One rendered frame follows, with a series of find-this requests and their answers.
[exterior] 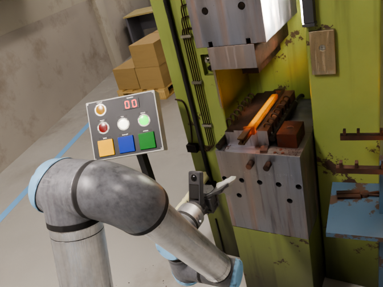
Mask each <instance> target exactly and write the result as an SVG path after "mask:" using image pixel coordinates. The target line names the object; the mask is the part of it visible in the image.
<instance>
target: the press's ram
mask: <svg viewBox="0 0 383 287"><path fill-rule="evenodd" d="M186 5H187V8H188V13H189V18H190V23H191V27H192V31H193V36H194V41H195V45H196V48H206V47H211V46H212V45H213V47H219V46H231V45H238V44H247V43H248V42H250V41H251V43H263V42H267V41H268V40H269V39H270V38H271V37H272V36H273V35H274V34H275V33H277V32H278V31H279V30H280V29H281V28H282V27H283V26H284V25H285V24H286V23H287V22H288V21H289V20H290V19H291V18H292V17H293V16H294V15H295V14H296V13H297V5H296V0H186Z"/></svg>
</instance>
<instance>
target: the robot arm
mask: <svg viewBox="0 0 383 287"><path fill-rule="evenodd" d="M236 178H237V177H236V176H230V177H229V178H227V179H225V180H224V181H222V182H218V183H217V184H216V187H215V188H214V187H213V186H212V185H207V184H204V183H203V172H202V171H190V172H189V201H188V202H187V203H183V204H181V205H180V207H179V208H178V210H176V209H175V208H174V207H173V206H172V205H171V204H169V197H168V194H167V192H166V191H165V189H164V188H163V187H162V186H161V185H160V184H159V183H158V182H156V181H155V180H154V179H152V178H151V177H149V176H147V175H145V174H143V173H141V172H139V171H137V170H135V169H133V168H130V167H128V166H125V165H122V164H119V163H116V162H111V161H105V160H91V159H73V158H69V157H64V158H54V159H50V160H48V161H45V162H44V163H42V164H41V165H40V166H39V167H38V168H37V169H36V170H35V173H34V175H33V176H32V177H31V179H30V183H29V186H28V198H29V201H30V203H31V205H32V206H33V207H34V208H36V210H37V211H39V212H41V213H44V217H45V221H46V227H47V230H48V231H49V234H50V240H51V246H52V252H53V255H54V261H55V268H56V273H57V277H58V283H59V287H113V281H112V273H111V266H110V262H109V254H108V247H107V240H106V235H105V228H104V223H106V224H109V225H111V226H114V227H116V228H118V229H120V230H123V231H124V232H126V233H128V234H130V235H132V236H146V237H147V238H149V239H150V240H151V241H153V242H155V244H156V248H157V250H158V251H159V253H160V254H161V255H162V256H163V257H164V258H166V259H168V262H169V265H170V267H171V270H172V275H173V277H174V278H175V280H176V281H177V282H178V283H179V284H180V285H183V286H192V285H194V284H196V283H198V282H199V283H202V284H207V285H212V286H217V287H239V286H240V284H241V281H242V276H243V263H242V261H241V260H240V259H237V258H235V259H234V258H231V257H228V255H227V254H225V253H224V252H222V251H221V250H220V249H219V248H217V247H216V246H215V245H214V244H213V243H212V242H211V241H210V240H209V239H208V238H207V237H206V236H205V235H203V234H202V233H201V232H200V231H199V230H198V229H199V227H200V226H201V224H202V223H203V221H204V215H205V214H207V215H208V214H209V213H211V214H213V213H214V212H215V211H216V209H217V208H218V206H219V205H220V203H219V199H218V194H222V193H225V194H226V195H227V196H229V195H230V194H231V192H232V184H233V183H234V182H235V180H236Z"/></svg>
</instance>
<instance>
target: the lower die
mask: <svg viewBox="0 0 383 287"><path fill-rule="evenodd" d="M275 91H281V92H280V93H279V95H278V97H277V98H276V99H275V101H274V102H273V103H272V105H271V106H270V107H269V109H268V110H267V112H266V113H265V114H264V116H263V117H262V118H261V120H260V121H259V122H258V124H257V125H256V127H255V135H252V136H251V137H250V138H249V140H248V141H247V142H246V144H245V145H248V146H262V145H268V147H270V145H271V144H272V141H270V140H269V136H270V134H271V127H270V125H269V124H266V125H265V127H263V125H264V123H266V122H267V119H268V118H270V114H271V113H273V111H274V109H275V108H276V106H277V105H278V104H279V102H280V100H282V98H283V96H289V97H290V99H291V102H292V101H294V100H295V90H293V91H285V89H274V90H273V91H265V92H264V93H257V94H256V95H255V100H254V98H252V103H250V102H249V104H248V106H249V107H247V106H246V107H245V112H244V110H242V111H241V112H242V115H240V114H239V115H238V120H237V118H236V119H235V120H234V125H233V123H232V124H231V125H230V126H229V127H228V128H227V130H226V131H225V136H226V141H227V144H229V145H238V143H239V140H237V138H238V137H239V135H240V134H241V133H242V132H243V127H244V126H248V125H249V123H250V122H251V121H252V119H253V118H254V117H255V116H256V114H257V113H258V112H259V111H260V109H261V108H262V106H263V105H264V104H265V102H266V101H267V100H268V99H269V97H270V96H271V95H272V94H273V93H274V92H275ZM284 100H286V101H287V102H288V106H289V98H288V97H285V98H284ZM281 104H283V105H284V106H285V110H286V107H287V106H286V102H285V101H282V102H281ZM278 108H279V109H281V110H282V115H284V113H283V112H284V110H283V107H282V106H281V105H280V106H278ZM275 113H277V114H278V115H279V120H280V119H281V118H280V117H281V115H280V111H279V110H276V111H275ZM272 118H274V119H275V121H276V124H278V118H277V115H275V114H273V115H272ZM268 122H269V123H271V125H272V128H273V130H274V126H275V125H274V121H273V120H272V119H270V120H269V121H268Z"/></svg>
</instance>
